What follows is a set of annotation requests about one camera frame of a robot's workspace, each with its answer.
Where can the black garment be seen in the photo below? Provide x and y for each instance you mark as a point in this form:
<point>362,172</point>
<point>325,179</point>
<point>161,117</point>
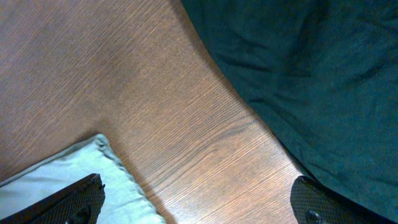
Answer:
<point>322,74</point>

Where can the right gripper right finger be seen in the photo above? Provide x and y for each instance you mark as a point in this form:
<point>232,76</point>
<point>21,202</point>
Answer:
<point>313,203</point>

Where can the khaki shorts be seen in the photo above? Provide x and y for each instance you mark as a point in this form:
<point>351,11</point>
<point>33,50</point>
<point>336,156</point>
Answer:
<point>125,201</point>

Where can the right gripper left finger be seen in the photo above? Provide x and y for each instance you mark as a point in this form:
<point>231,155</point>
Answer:
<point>80,202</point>

